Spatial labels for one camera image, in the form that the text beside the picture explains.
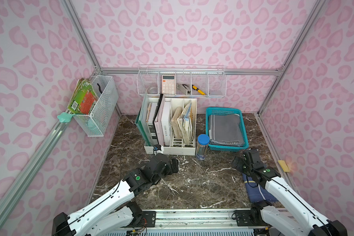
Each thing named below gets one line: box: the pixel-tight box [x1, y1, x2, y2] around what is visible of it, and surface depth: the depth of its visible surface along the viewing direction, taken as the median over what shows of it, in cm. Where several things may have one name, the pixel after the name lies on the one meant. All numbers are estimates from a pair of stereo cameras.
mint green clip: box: [57, 112, 76, 123], surface depth 64 cm
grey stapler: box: [176, 83, 191, 95], surface depth 98 cm
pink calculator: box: [161, 74, 176, 94], surface depth 97 cm
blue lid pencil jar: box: [195, 133, 210, 161], surface depth 86 cm
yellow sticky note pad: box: [277, 159, 291, 173], surface depth 96 cm
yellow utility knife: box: [191, 84, 207, 96], surface depth 100 cm
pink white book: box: [153, 93, 172, 147], surface depth 86 cm
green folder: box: [134, 91, 152, 148], surface depth 80 cm
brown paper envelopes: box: [170, 99, 194, 145], surface depth 90 cm
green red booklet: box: [67, 77, 99, 115], surface depth 73 cm
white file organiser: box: [144, 97, 198, 156], surface depth 92 cm
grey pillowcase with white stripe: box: [208, 114, 245, 147], surface depth 100 cm
